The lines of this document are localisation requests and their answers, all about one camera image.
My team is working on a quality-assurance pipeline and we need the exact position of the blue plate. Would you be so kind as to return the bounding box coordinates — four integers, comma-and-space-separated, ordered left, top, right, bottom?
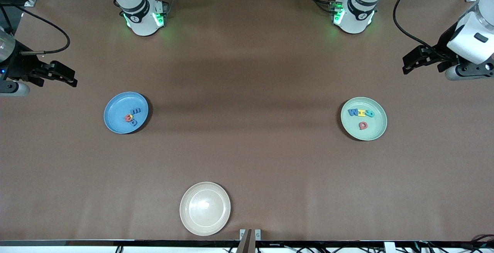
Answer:
103, 92, 149, 134

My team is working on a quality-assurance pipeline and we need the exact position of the green plate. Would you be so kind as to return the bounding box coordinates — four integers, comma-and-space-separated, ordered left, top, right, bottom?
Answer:
340, 97, 388, 141

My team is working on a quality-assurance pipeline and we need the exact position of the beige plate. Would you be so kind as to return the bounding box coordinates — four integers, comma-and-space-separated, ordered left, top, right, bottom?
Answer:
179, 182, 231, 236

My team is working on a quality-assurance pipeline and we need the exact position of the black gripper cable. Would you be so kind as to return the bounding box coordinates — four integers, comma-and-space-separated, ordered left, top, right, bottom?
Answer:
392, 0, 452, 61
0, 4, 71, 55

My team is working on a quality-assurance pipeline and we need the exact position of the front camera mount bracket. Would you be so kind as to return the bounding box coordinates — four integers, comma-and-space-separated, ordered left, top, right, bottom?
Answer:
236, 229, 262, 253

